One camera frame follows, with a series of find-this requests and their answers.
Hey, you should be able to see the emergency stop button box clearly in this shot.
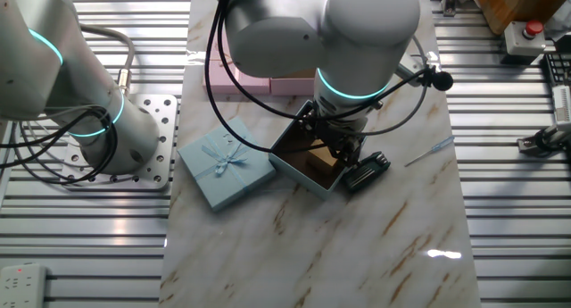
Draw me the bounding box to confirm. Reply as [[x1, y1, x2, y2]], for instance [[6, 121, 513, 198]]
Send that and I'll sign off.
[[503, 20, 548, 59]]

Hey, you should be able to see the clear plastic pipette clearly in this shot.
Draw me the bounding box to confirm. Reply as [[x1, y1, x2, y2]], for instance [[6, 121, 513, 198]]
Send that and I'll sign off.
[[403, 135, 456, 169]]

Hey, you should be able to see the marble pattern table mat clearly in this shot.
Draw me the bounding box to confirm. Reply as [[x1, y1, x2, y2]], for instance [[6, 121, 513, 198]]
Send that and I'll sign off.
[[158, 0, 483, 308]]

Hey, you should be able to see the light blue open gift box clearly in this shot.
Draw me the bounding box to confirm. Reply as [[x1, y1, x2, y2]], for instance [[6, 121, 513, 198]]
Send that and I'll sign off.
[[267, 98, 368, 201]]

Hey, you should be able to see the thick grey base cable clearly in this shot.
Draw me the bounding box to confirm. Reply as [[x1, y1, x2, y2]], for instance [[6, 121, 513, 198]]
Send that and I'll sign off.
[[79, 24, 137, 95]]

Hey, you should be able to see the black keyboard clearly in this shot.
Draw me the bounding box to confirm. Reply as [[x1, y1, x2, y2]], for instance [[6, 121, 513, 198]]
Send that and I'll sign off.
[[542, 52, 571, 88]]

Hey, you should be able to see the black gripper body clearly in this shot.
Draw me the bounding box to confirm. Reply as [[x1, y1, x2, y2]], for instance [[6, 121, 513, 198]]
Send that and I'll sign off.
[[299, 106, 368, 149]]

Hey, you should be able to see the grey metal clamp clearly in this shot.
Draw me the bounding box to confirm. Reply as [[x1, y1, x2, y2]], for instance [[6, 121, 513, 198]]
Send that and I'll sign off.
[[439, 0, 469, 18]]

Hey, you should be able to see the pink lid with bow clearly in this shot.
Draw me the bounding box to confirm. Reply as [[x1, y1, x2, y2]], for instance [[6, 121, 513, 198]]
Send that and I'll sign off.
[[203, 35, 272, 96]]

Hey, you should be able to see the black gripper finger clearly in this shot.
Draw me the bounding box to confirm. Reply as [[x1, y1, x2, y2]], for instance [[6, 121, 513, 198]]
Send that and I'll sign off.
[[307, 132, 332, 152], [336, 137, 363, 167]]

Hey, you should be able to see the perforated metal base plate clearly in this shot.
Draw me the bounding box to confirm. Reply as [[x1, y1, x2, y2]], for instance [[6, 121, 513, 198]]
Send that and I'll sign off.
[[60, 93, 179, 192]]

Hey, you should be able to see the light blue lid with bow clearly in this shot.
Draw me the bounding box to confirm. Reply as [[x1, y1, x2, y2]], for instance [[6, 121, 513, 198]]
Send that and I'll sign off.
[[177, 115, 277, 212]]

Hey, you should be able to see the pink open gift box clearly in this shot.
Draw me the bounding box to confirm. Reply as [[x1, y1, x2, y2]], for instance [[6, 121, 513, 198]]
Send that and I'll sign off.
[[269, 69, 319, 97]]

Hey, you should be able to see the brown cardboard box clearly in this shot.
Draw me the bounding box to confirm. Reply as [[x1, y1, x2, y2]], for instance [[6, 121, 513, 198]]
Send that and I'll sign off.
[[472, 0, 571, 36]]

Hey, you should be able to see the white power strip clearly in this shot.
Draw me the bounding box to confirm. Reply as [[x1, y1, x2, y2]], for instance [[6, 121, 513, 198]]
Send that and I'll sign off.
[[0, 262, 49, 308]]

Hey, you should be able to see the small wooden block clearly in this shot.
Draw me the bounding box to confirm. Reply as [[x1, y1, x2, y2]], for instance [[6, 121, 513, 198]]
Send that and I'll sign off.
[[307, 146, 341, 171]]

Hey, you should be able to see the black base cable bundle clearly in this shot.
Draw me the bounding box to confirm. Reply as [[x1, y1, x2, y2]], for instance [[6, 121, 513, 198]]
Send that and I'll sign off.
[[0, 103, 120, 185]]

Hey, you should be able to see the thin grey gripper cable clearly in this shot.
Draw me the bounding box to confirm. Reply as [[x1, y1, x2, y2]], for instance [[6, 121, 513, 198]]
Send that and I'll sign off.
[[356, 35, 429, 137]]

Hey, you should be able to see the black hex key set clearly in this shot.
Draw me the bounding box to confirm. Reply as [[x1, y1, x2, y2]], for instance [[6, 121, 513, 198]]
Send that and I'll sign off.
[[339, 150, 393, 194]]

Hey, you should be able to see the silver ribbed camera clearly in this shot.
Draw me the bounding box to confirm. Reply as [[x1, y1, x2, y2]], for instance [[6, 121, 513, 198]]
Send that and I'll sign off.
[[550, 84, 571, 126]]

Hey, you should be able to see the small camera on mount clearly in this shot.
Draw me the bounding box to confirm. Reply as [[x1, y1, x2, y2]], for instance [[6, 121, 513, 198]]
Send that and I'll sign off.
[[517, 122, 571, 157]]

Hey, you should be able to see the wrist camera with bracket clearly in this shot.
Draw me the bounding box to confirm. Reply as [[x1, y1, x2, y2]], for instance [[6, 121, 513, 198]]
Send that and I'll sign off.
[[394, 53, 455, 93]]

